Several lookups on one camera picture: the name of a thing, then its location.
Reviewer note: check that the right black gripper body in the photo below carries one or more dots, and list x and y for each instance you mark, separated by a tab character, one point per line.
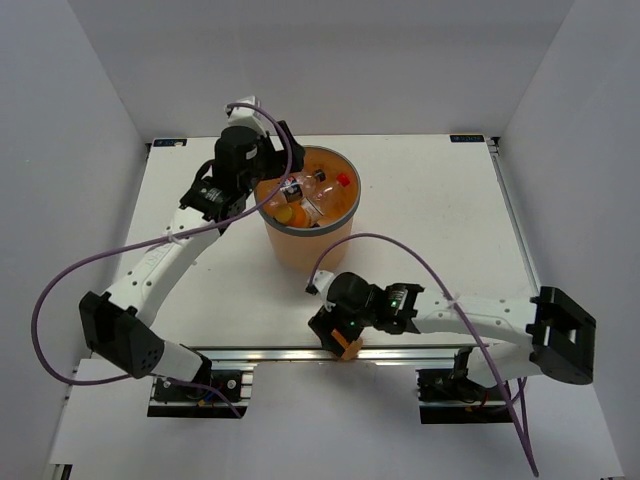
350	326

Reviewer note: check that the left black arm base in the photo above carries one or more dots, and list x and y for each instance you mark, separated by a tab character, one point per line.
227	398

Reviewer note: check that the blue table sticker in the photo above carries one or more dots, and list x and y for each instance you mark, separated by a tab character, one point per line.
169	143
466	138

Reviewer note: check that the orange plastic bin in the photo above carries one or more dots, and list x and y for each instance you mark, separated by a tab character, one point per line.
299	248

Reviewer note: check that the blue label water bottle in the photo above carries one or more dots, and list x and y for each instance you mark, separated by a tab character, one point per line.
296	187

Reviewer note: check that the orange juice bottle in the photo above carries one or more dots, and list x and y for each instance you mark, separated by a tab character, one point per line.
348	349

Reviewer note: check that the right blue table sticker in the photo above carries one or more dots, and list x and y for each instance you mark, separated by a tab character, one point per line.
466	138

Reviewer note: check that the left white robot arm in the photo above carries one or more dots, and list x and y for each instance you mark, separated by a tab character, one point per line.
117	323

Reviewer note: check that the red label water bottle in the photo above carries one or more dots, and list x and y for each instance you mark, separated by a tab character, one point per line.
328	195

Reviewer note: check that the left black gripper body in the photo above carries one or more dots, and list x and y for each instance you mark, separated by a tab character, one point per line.
269	164

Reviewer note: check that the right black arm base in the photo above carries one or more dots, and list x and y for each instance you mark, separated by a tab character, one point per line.
448	397

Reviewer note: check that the left blue table sticker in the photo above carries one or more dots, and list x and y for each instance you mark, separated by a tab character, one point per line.
169	143

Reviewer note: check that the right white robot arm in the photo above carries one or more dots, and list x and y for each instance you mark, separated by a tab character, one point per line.
549	334

